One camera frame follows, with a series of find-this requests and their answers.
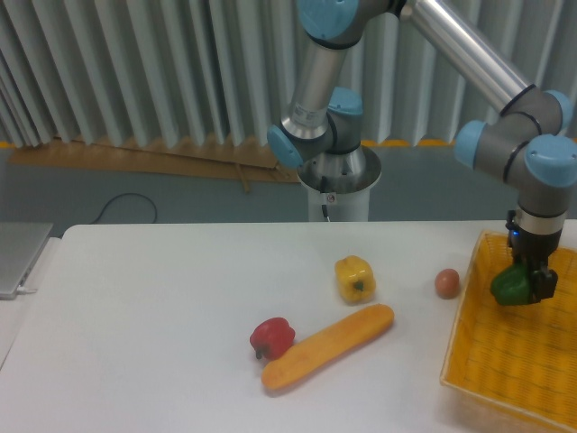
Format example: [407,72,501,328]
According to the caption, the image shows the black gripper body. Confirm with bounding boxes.
[506,210,563,269]

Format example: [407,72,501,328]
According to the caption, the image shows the green bell pepper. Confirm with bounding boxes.
[490,263,531,306]

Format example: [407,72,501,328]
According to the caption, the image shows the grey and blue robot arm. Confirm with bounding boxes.
[267,1,576,305]

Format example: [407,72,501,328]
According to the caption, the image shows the yellow woven basket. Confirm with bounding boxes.
[440,231,576,432]

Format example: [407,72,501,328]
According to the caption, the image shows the yellow bell pepper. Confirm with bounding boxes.
[334,255,376,304]

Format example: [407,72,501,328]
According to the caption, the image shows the red bell pepper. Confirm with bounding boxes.
[249,318,296,360]

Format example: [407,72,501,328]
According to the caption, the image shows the brown egg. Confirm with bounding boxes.
[435,269,460,299]

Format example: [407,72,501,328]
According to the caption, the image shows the long orange bread loaf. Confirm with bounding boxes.
[261,304,395,392]

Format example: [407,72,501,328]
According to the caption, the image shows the brown cardboard sheet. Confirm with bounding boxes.
[9,134,298,193]

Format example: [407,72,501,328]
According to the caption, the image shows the silver laptop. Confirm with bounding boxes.
[0,222,53,300]

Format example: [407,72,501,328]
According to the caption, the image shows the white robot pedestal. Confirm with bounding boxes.
[298,146,381,222]

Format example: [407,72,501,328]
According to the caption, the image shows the black cable on floor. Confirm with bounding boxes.
[87,192,159,226]

